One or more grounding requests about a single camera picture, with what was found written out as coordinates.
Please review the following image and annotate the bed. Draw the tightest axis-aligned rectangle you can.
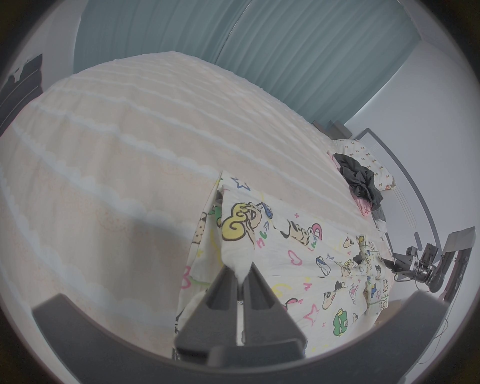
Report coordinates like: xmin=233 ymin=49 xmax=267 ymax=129
xmin=0 ymin=50 xmax=440 ymax=361

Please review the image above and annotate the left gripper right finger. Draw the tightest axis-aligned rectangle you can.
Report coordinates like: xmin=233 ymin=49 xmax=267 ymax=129
xmin=239 ymin=260 xmax=309 ymax=355

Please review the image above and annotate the black garment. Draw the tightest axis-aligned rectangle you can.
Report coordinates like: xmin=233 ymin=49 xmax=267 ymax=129
xmin=333 ymin=152 xmax=385 ymax=212

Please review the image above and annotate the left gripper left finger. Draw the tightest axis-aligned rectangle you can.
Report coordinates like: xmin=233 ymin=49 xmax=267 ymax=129
xmin=173 ymin=264 xmax=241 ymax=359

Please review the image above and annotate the white printed pillow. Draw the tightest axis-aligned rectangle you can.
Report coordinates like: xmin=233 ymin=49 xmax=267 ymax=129
xmin=333 ymin=138 xmax=397 ymax=193

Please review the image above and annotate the white printed pyjama top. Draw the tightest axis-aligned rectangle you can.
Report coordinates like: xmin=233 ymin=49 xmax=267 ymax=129
xmin=174 ymin=170 xmax=395 ymax=356

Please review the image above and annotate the blue-green curtain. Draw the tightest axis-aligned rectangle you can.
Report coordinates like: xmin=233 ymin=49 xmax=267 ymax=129
xmin=73 ymin=0 xmax=251 ymax=74
xmin=219 ymin=0 xmax=421 ymax=125

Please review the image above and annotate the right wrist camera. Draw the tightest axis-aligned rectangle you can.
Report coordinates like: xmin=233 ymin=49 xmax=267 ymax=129
xmin=420 ymin=242 xmax=439 ymax=265

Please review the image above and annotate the dark grey cabinet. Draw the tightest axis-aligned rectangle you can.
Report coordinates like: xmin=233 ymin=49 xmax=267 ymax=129
xmin=0 ymin=53 xmax=44 ymax=133

